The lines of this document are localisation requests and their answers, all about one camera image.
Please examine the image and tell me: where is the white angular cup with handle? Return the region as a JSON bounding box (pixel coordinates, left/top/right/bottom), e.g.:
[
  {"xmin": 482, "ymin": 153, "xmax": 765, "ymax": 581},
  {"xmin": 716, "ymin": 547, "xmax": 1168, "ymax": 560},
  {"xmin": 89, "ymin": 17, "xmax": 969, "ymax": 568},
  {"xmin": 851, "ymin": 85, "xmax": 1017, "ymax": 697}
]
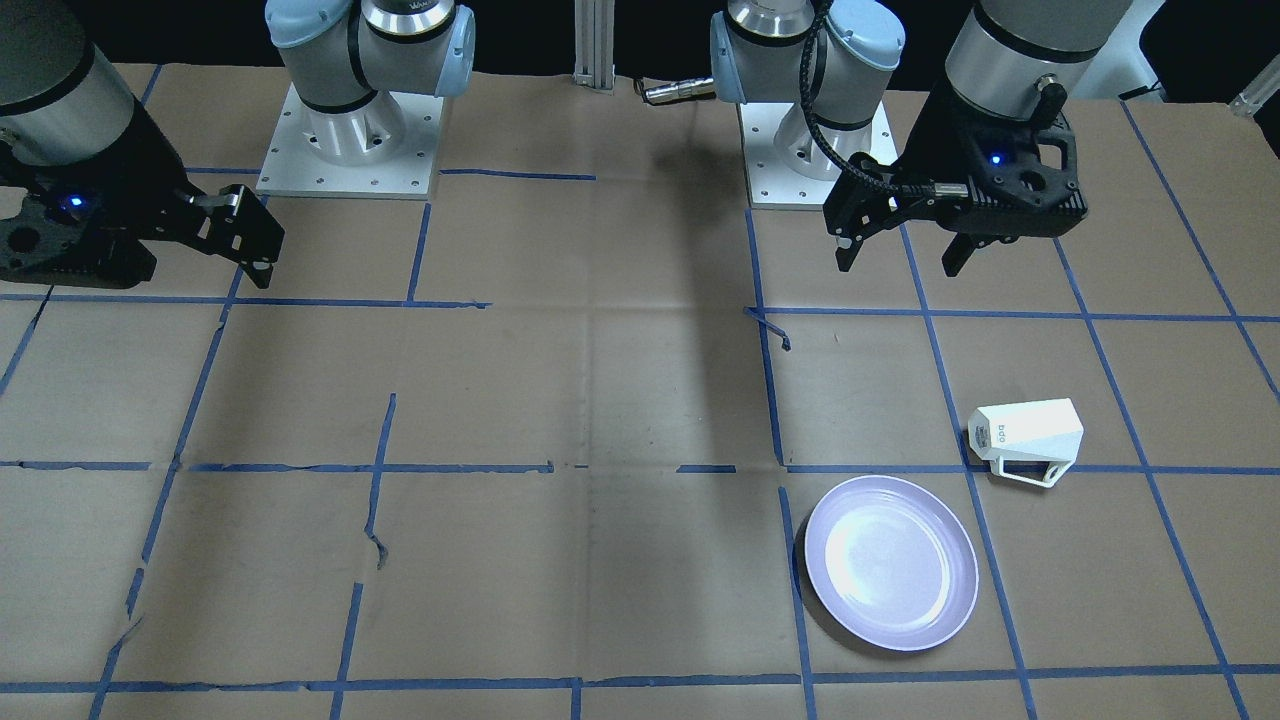
[{"xmin": 966, "ymin": 398, "xmax": 1084, "ymax": 488}]

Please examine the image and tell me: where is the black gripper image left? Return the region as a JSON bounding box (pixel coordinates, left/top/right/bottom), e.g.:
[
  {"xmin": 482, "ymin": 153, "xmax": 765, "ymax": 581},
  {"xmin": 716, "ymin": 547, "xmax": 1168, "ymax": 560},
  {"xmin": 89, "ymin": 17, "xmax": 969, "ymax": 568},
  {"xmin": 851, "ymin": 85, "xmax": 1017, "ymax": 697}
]
[{"xmin": 1, "ymin": 102, "xmax": 285, "ymax": 290}]

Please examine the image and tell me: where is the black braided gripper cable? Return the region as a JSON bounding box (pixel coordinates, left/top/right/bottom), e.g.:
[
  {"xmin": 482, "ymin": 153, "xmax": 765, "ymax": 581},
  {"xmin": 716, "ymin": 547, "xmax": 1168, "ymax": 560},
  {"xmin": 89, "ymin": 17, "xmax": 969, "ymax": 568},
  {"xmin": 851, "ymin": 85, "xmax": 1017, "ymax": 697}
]
[{"xmin": 796, "ymin": 0, "xmax": 969, "ymax": 197}]

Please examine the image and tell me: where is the metal base plate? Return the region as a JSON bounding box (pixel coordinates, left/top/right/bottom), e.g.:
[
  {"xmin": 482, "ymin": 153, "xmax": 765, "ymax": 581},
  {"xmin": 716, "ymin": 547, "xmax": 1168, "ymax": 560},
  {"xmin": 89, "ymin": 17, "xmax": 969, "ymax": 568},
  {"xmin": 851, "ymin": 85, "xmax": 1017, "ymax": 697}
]
[
  {"xmin": 256, "ymin": 88, "xmax": 448, "ymax": 201},
  {"xmin": 737, "ymin": 102, "xmax": 899, "ymax": 211}
]

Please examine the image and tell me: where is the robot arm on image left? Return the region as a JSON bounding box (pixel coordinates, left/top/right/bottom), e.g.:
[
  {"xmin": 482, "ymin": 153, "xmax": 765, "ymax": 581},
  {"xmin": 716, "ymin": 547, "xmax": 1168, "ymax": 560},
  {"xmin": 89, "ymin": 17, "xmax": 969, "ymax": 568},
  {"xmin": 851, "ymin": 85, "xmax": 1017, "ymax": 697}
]
[{"xmin": 3, "ymin": 1, "xmax": 477, "ymax": 290}]

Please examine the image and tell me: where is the silver cable connector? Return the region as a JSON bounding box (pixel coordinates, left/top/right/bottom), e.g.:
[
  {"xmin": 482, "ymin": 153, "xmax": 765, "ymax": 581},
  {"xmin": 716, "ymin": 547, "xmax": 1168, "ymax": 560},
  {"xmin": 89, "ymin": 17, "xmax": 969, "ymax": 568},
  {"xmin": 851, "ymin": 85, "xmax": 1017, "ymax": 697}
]
[{"xmin": 634, "ymin": 77, "xmax": 716, "ymax": 106}]

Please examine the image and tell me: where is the lavender round plate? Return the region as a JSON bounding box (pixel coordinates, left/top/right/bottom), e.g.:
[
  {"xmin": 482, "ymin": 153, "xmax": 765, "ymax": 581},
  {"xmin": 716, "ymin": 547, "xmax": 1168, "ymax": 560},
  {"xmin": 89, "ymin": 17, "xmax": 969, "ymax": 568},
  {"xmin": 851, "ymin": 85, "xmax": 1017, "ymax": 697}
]
[{"xmin": 801, "ymin": 475, "xmax": 980, "ymax": 653}]

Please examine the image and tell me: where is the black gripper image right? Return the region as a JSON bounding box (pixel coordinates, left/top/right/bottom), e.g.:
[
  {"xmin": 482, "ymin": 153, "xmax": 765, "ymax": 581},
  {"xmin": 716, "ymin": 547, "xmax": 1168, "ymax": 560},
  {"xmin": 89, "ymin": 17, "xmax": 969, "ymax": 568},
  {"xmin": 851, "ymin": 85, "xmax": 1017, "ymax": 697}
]
[{"xmin": 823, "ymin": 85, "xmax": 1089, "ymax": 278}]

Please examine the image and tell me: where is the aluminium extrusion post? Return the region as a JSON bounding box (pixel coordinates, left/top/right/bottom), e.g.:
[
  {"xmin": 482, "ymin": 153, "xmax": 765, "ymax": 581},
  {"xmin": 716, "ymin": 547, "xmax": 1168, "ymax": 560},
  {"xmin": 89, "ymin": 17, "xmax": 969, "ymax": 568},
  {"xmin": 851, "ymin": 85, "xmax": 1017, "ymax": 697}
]
[{"xmin": 572, "ymin": 0, "xmax": 616, "ymax": 94}]

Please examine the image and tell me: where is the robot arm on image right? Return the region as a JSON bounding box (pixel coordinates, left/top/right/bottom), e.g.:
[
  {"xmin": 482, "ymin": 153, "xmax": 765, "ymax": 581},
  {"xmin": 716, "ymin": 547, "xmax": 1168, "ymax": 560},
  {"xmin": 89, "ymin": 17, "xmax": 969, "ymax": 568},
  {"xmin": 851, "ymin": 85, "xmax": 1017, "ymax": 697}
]
[{"xmin": 710, "ymin": 1, "xmax": 1129, "ymax": 277}]

